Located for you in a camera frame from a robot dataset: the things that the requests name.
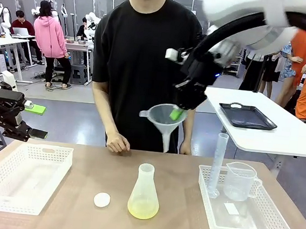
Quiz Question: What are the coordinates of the clear plastic measuring cup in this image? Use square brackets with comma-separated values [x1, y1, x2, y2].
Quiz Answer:
[221, 160, 265, 204]

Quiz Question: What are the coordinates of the black tripod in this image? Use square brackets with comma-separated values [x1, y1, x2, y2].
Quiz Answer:
[252, 52, 274, 94]

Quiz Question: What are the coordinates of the white round flask cap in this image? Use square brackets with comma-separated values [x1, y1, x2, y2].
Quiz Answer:
[93, 191, 112, 209]

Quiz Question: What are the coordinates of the person's right forearm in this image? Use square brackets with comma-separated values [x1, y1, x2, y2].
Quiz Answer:
[87, 80, 127, 140]

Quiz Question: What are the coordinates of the translucent plastic conical flask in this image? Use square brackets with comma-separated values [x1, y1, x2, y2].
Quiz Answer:
[126, 162, 164, 221]

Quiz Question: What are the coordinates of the person's left forearm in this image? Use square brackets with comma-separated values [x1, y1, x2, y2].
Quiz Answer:
[180, 106, 198, 147]

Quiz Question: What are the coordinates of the person's right hand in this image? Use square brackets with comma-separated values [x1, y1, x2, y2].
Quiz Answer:
[105, 131, 133, 155]

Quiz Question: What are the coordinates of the black metal tray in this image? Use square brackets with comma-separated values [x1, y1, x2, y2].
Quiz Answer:
[216, 100, 280, 132]

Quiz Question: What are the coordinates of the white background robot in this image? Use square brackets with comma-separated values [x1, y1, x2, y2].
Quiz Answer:
[81, 11, 103, 44]
[0, 3, 15, 39]

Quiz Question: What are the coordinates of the white lab desk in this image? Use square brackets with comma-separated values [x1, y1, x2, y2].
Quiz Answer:
[0, 36, 38, 85]

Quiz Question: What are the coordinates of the person in pink hoodie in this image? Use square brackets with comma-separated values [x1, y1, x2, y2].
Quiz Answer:
[27, 0, 81, 91]

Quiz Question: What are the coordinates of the person in blue floral shirt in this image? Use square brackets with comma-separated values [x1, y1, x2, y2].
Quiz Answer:
[277, 42, 299, 80]

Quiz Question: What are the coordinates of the clear plastic funnel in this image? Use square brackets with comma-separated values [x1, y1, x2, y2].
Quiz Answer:
[135, 100, 190, 155]

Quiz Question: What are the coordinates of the seated person in red top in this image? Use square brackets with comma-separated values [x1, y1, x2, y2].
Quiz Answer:
[6, 9, 49, 66]

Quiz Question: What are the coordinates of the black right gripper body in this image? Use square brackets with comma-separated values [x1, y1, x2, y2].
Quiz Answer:
[179, 47, 226, 90]

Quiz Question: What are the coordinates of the silver laptop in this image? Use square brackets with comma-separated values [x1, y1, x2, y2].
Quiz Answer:
[11, 26, 37, 39]

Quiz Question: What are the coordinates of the clear plastic graduated cylinder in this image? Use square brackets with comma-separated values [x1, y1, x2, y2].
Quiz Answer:
[205, 131, 230, 200]

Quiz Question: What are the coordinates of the person in black t-shirt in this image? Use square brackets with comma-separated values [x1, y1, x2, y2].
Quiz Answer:
[83, 0, 212, 157]

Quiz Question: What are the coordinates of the mannequin in orange shirt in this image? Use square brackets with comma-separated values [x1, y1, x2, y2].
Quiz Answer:
[275, 26, 306, 109]

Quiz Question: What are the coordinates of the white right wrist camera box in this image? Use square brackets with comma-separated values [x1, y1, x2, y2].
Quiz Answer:
[164, 47, 186, 64]

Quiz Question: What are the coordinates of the grey step stool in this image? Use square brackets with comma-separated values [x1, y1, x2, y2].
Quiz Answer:
[67, 63, 91, 87]

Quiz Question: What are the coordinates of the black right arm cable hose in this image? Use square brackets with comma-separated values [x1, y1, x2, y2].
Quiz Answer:
[193, 3, 306, 71]

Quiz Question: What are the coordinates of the white shoe rack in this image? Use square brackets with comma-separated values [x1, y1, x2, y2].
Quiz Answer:
[223, 52, 243, 78]

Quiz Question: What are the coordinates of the person's left hand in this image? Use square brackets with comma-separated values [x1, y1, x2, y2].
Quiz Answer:
[179, 141, 193, 156]

